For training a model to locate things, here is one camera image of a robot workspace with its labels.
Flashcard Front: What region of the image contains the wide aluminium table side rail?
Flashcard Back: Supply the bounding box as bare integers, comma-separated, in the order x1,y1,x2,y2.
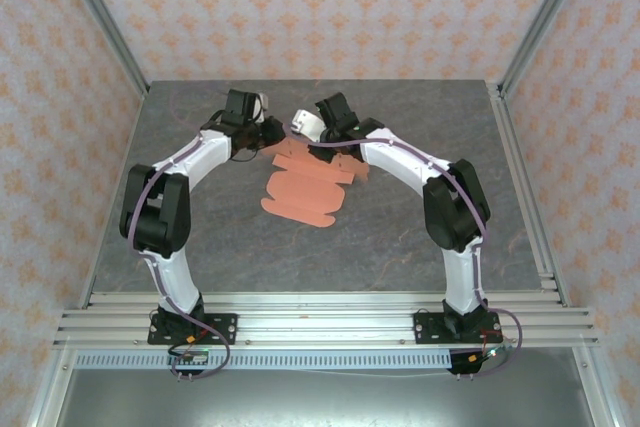
487,81,571,308

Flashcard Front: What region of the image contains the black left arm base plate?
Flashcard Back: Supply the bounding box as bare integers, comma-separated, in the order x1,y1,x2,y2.
147,313,239,346

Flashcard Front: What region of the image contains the aluminium mounting rail beam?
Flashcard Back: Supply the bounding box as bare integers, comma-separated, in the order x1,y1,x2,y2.
52,291,601,348

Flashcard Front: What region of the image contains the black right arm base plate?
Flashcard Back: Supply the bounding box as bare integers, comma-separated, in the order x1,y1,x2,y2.
413,311,503,346

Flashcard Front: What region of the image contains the aluminium frame post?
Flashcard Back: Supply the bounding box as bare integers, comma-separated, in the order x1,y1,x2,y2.
52,0,151,98
497,0,599,98

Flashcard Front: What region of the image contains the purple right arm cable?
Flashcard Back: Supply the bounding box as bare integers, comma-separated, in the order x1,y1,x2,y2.
282,121,526,381

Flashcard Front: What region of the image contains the slotted grey cable duct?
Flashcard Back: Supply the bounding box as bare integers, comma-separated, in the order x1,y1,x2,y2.
74,350,454,371

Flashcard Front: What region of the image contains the orange paper box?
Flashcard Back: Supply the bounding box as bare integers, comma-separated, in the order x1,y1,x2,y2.
260,139,371,229

